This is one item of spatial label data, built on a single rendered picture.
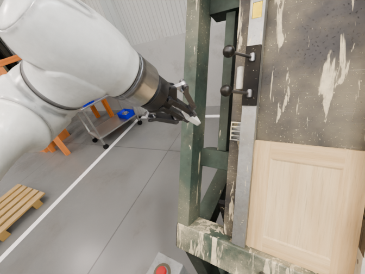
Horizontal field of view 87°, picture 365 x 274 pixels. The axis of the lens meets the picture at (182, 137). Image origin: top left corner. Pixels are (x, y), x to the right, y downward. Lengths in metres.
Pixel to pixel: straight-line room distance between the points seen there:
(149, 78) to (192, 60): 0.50
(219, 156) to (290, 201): 0.31
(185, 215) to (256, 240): 0.29
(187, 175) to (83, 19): 0.69
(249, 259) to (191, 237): 0.25
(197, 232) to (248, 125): 0.50
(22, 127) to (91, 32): 0.16
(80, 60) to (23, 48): 0.05
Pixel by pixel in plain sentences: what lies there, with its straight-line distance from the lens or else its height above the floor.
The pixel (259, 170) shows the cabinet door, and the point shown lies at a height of 1.14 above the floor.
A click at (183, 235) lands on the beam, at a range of 0.96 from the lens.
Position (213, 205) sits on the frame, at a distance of 1.10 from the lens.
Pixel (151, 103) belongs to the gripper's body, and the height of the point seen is 1.55.
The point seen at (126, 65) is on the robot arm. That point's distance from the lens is 0.31.
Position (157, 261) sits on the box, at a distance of 0.89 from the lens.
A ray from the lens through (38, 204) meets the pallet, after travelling 3.36.
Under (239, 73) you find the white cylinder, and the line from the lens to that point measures 0.76.
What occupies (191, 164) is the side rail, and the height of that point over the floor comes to 1.14.
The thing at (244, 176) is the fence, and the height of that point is 1.13.
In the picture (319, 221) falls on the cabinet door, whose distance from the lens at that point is 0.79.
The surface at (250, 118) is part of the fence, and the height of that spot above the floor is 1.31.
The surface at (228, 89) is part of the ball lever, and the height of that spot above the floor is 1.44.
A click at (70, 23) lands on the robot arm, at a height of 1.71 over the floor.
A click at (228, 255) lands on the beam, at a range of 0.89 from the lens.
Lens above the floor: 1.69
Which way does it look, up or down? 34 degrees down
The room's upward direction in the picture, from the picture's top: 18 degrees counter-clockwise
